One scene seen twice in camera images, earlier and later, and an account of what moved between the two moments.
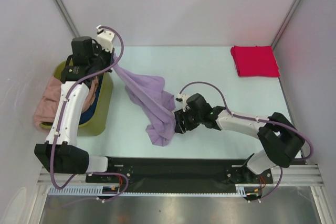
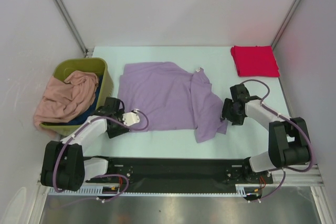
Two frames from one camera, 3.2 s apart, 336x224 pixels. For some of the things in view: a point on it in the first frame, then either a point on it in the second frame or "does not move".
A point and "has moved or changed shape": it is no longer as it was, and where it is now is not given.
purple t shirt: [158, 104] has moved or changed shape
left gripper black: [97, 48] to [113, 132]
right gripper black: [180, 115] to [237, 120]
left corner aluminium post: [59, 2] does not move
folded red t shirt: [255, 61] does not move
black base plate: [175, 172] does not move
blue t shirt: [87, 115] does not move
